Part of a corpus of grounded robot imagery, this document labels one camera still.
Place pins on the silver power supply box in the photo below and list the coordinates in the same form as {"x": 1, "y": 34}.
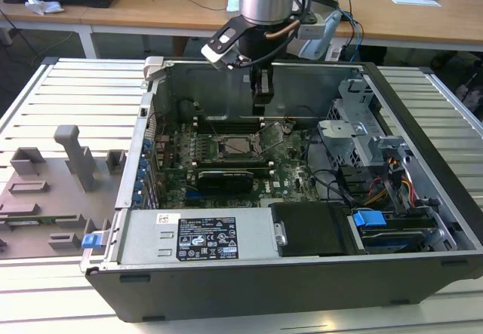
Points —
{"x": 139, "y": 236}

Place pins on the round silver coin battery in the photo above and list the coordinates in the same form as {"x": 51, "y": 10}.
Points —
{"x": 288, "y": 127}

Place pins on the green motherboard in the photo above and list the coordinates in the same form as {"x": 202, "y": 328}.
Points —
{"x": 290, "y": 177}

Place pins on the wooden desk white legs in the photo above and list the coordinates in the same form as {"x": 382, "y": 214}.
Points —
{"x": 158, "y": 17}

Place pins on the pale blue teach pendant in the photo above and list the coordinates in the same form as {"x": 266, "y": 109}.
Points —
{"x": 332, "y": 25}

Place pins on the blue slot clip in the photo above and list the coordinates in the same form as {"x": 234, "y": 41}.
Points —
{"x": 145, "y": 146}
{"x": 143, "y": 167}
{"x": 139, "y": 187}
{"x": 136, "y": 199}

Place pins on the crumpled white tissue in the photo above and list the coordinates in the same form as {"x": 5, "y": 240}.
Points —
{"x": 41, "y": 7}

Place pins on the silver perforated disk bay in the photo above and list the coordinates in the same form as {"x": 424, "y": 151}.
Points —
{"x": 339, "y": 134}

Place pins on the black plastic shroud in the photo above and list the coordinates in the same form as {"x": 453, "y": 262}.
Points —
{"x": 317, "y": 232}

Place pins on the grey plastic parts rack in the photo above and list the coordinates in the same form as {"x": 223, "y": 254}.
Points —
{"x": 49, "y": 194}

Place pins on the black RAM slot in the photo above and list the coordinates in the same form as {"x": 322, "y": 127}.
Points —
{"x": 230, "y": 164}
{"x": 226, "y": 126}
{"x": 230, "y": 161}
{"x": 226, "y": 130}
{"x": 226, "y": 123}
{"x": 226, "y": 120}
{"x": 230, "y": 169}

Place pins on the white paper sheet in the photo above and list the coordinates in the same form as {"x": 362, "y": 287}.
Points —
{"x": 415, "y": 1}

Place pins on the green RAM stick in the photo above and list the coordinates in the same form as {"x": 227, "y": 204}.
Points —
{"x": 45, "y": 219}

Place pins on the CPU socket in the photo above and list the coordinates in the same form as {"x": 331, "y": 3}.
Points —
{"x": 222, "y": 152}

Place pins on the black chair base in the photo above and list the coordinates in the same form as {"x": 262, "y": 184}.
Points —
{"x": 473, "y": 89}

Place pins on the silver green CPU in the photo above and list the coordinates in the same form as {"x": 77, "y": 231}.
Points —
{"x": 239, "y": 145}

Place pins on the hard disk in blue carrier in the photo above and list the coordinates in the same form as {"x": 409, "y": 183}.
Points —
{"x": 369, "y": 218}

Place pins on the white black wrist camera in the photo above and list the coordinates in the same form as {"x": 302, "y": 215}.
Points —
{"x": 215, "y": 51}

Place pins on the blue plastic latch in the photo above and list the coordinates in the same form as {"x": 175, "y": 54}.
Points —
{"x": 88, "y": 241}

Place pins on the black silver PC case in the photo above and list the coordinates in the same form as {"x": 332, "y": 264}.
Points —
{"x": 264, "y": 285}

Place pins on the small grey wrist camera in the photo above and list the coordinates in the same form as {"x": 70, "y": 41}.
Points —
{"x": 312, "y": 31}

